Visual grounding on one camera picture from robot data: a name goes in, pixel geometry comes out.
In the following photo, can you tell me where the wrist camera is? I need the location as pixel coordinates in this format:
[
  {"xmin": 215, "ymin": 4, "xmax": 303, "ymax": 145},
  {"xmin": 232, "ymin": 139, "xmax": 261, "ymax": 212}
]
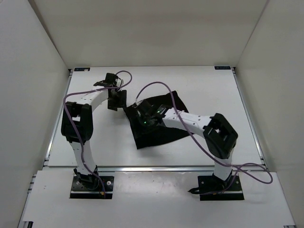
[
  {"xmin": 104, "ymin": 73, "xmax": 124, "ymax": 87},
  {"xmin": 133, "ymin": 99, "xmax": 153, "ymax": 115}
]

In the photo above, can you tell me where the aluminium rail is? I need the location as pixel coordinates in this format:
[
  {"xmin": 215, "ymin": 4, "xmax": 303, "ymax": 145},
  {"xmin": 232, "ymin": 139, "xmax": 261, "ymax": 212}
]
[{"xmin": 97, "ymin": 166, "xmax": 214, "ymax": 172}]

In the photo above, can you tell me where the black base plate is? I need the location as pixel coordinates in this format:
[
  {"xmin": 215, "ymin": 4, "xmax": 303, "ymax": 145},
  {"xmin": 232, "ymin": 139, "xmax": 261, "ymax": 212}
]
[
  {"xmin": 70, "ymin": 176, "xmax": 114, "ymax": 200},
  {"xmin": 188, "ymin": 174, "xmax": 245, "ymax": 201}
]

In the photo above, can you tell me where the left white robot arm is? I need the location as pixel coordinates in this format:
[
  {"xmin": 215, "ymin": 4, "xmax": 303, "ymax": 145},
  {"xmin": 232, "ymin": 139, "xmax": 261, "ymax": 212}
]
[{"xmin": 61, "ymin": 79, "xmax": 127, "ymax": 189}]

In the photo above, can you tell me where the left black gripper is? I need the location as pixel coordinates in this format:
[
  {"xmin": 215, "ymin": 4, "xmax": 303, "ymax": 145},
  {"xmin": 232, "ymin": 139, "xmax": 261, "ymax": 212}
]
[{"xmin": 107, "ymin": 89, "xmax": 127, "ymax": 112}]

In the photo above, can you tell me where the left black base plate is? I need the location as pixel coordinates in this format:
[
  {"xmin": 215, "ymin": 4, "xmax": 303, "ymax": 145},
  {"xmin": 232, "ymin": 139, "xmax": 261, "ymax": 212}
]
[{"xmin": 70, "ymin": 176, "xmax": 114, "ymax": 200}]

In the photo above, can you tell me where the left blue label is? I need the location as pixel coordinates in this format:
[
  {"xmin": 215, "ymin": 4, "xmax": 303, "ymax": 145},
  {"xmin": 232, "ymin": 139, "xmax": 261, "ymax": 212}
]
[{"xmin": 74, "ymin": 67, "xmax": 90, "ymax": 72}]

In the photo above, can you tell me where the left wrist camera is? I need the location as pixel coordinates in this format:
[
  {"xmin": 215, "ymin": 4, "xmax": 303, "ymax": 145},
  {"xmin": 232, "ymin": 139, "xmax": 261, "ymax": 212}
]
[{"xmin": 104, "ymin": 73, "xmax": 124, "ymax": 87}]

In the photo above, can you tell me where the black skirt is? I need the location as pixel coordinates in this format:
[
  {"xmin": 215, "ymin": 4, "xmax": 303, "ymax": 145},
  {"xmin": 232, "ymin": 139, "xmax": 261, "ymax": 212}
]
[{"xmin": 123, "ymin": 90, "xmax": 189, "ymax": 149}]

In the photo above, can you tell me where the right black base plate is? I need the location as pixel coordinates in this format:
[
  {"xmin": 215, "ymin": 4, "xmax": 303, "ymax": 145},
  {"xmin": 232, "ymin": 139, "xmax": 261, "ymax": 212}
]
[{"xmin": 188, "ymin": 174, "xmax": 245, "ymax": 201}]

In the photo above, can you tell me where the blue label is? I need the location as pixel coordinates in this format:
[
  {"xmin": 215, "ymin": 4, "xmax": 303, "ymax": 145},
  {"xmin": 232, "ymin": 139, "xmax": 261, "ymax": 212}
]
[
  {"xmin": 214, "ymin": 66, "xmax": 231, "ymax": 70},
  {"xmin": 74, "ymin": 67, "xmax": 90, "ymax": 72}
]

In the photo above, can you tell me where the right blue label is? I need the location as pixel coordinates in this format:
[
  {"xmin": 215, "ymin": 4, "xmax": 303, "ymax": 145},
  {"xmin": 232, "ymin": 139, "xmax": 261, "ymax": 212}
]
[{"xmin": 214, "ymin": 66, "xmax": 231, "ymax": 70}]

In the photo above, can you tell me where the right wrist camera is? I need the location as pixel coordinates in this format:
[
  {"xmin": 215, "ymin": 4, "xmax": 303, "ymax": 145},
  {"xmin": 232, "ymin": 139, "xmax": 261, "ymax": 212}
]
[{"xmin": 133, "ymin": 99, "xmax": 153, "ymax": 115}]

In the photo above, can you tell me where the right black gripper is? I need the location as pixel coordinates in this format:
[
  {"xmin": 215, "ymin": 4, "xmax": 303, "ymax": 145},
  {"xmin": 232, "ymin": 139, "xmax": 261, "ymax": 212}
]
[{"xmin": 131, "ymin": 114, "xmax": 158, "ymax": 138}]

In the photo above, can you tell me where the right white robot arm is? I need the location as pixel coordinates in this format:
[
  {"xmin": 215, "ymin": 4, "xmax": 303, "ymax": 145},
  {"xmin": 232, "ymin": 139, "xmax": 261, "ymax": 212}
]
[{"xmin": 134, "ymin": 105, "xmax": 238, "ymax": 190}]

